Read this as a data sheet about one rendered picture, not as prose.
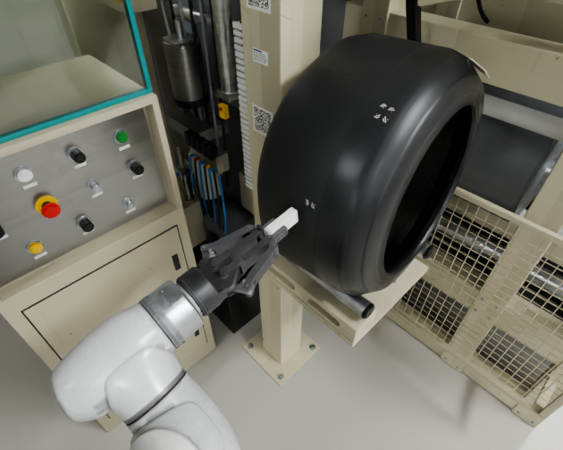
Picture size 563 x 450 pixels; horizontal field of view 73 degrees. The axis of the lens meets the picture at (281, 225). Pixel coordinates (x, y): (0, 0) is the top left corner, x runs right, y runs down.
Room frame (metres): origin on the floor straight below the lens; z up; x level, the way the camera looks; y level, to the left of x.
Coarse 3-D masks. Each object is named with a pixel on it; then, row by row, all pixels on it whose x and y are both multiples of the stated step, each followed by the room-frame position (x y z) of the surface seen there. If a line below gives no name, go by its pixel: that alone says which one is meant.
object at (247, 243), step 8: (256, 232) 0.47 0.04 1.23; (248, 240) 0.45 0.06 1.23; (256, 240) 0.46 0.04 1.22; (232, 248) 0.44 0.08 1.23; (240, 248) 0.43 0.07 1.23; (248, 248) 0.45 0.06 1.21; (224, 256) 0.42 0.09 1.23; (232, 256) 0.42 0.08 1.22; (240, 256) 0.43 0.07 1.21; (216, 264) 0.40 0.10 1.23
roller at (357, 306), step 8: (296, 264) 0.68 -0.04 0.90; (304, 272) 0.65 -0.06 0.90; (320, 280) 0.62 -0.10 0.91; (328, 288) 0.59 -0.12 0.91; (336, 296) 0.57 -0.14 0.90; (344, 296) 0.56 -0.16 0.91; (352, 296) 0.56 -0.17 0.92; (360, 296) 0.56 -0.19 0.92; (352, 304) 0.54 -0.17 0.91; (360, 304) 0.53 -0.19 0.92; (368, 304) 0.53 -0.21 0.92; (360, 312) 0.52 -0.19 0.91; (368, 312) 0.52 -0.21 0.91
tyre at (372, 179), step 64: (320, 64) 0.71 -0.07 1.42; (384, 64) 0.67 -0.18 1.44; (448, 64) 0.67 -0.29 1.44; (320, 128) 0.59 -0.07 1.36; (384, 128) 0.55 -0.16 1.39; (448, 128) 0.89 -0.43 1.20; (320, 192) 0.52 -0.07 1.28; (384, 192) 0.49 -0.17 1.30; (448, 192) 0.77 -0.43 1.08; (320, 256) 0.49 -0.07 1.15; (384, 256) 0.70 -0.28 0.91
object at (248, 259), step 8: (264, 240) 0.45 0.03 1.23; (272, 240) 0.45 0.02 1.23; (256, 248) 0.43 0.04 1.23; (264, 248) 0.44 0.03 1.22; (248, 256) 0.42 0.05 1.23; (256, 256) 0.42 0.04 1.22; (232, 264) 0.40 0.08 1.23; (240, 264) 0.40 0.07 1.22; (248, 264) 0.41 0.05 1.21; (224, 272) 0.38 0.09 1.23
